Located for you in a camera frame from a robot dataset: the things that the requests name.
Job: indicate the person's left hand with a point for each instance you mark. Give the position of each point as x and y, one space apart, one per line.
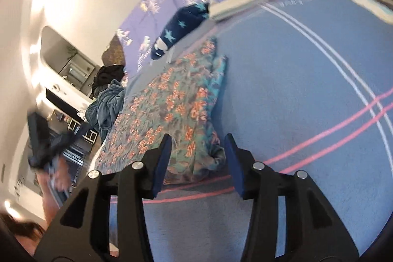
60 177

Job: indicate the white arched wall mirror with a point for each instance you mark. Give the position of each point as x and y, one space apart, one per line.
67 61

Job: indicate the brown patterned pillow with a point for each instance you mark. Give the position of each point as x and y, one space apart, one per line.
114 54

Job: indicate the blue striped bed sheet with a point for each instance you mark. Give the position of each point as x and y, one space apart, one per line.
308 86

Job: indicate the blue fleece blanket pile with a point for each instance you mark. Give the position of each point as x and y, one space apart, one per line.
103 112

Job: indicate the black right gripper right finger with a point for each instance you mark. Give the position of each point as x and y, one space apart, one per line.
291 219

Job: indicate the navy star plush pillow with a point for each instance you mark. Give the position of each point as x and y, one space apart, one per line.
183 22

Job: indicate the black clothing pile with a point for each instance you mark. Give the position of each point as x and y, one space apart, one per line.
105 76

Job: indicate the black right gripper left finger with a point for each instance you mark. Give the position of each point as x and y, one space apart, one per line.
80 230

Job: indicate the teal floral patterned cloth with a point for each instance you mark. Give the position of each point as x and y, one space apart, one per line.
178 102

